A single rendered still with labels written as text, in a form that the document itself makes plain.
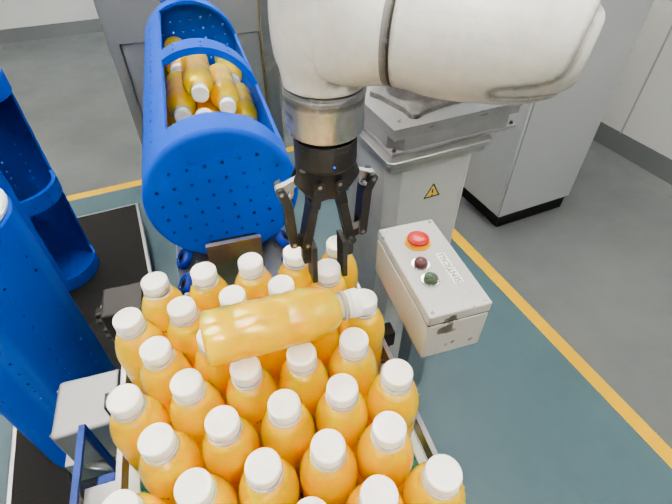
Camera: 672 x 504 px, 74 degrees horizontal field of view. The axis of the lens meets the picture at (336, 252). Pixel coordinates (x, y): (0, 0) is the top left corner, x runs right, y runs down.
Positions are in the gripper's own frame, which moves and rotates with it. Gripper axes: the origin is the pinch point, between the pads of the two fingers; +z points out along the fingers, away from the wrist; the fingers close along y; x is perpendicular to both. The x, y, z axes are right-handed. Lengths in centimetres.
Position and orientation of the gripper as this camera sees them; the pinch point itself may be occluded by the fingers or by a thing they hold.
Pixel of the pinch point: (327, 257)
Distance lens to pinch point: 65.4
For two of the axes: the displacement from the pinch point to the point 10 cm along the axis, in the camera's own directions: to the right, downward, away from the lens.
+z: 0.0, 7.3, 6.9
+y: -9.6, 2.0, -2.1
